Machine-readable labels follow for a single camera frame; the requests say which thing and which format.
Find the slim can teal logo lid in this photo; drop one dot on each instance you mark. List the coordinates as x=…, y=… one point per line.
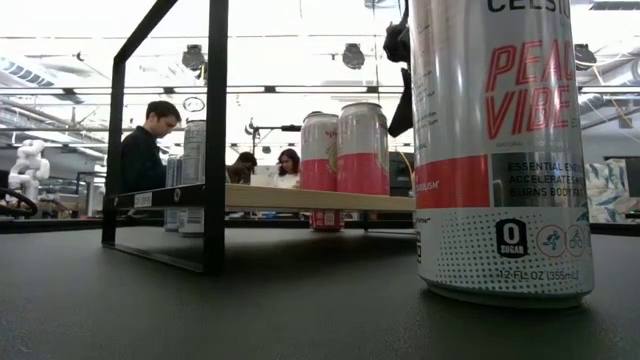
x=172, y=172

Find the black aluminium table frame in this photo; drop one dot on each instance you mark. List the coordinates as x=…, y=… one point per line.
x=60, y=226

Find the round black ceiling lamp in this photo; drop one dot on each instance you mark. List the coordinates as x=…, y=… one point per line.
x=353, y=55
x=584, y=56
x=193, y=56

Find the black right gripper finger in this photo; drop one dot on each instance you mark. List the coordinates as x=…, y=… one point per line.
x=406, y=100

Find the person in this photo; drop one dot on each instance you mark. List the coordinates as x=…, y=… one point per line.
x=245, y=162
x=142, y=160
x=289, y=162

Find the white robot figure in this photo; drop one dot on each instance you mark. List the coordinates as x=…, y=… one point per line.
x=30, y=165

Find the black boom stand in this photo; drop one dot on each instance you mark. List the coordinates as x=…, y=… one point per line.
x=291, y=128

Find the silver pink can silver lid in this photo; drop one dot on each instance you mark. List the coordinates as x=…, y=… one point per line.
x=362, y=150
x=317, y=150

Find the red Coca-Cola can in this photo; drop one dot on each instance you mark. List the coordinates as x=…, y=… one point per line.
x=326, y=220

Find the leaf patterned cloth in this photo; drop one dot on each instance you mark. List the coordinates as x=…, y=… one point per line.
x=607, y=192

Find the silver Celsius can black lid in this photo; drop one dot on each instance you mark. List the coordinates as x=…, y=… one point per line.
x=500, y=150
x=194, y=150

